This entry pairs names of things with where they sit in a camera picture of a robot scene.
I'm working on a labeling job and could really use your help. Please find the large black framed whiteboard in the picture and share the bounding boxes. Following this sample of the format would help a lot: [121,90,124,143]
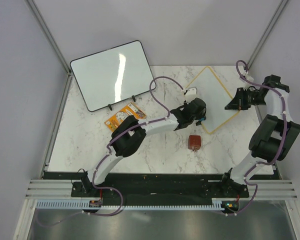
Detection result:
[70,40,154,112]

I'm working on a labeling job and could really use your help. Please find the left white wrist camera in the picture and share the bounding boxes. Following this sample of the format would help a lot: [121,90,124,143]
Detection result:
[184,87,198,104]

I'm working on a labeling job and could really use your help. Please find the light blue cable duct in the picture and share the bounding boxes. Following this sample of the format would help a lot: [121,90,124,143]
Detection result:
[36,199,224,211]

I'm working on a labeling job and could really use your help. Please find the small yellow framed whiteboard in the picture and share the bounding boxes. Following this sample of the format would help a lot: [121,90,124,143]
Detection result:
[185,66,239,134]

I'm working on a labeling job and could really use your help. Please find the aluminium rail frame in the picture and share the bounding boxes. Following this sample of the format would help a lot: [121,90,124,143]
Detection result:
[25,179,73,200]

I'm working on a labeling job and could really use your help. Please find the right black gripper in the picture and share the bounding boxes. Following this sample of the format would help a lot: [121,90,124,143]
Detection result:
[225,88,266,111]

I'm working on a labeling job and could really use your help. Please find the orange picture card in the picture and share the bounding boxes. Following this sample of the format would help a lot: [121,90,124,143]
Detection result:
[104,102,147,132]

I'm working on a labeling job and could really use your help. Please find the brown square box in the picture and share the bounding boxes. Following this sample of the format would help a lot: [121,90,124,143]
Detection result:
[188,135,202,152]

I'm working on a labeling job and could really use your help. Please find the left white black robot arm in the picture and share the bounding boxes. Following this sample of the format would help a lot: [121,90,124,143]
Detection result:
[81,97,207,197]

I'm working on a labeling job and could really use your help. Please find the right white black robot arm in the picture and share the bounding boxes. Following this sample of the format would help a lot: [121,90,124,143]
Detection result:
[219,74,300,197]

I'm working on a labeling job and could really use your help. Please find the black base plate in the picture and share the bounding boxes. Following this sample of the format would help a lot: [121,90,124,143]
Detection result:
[70,172,250,208]

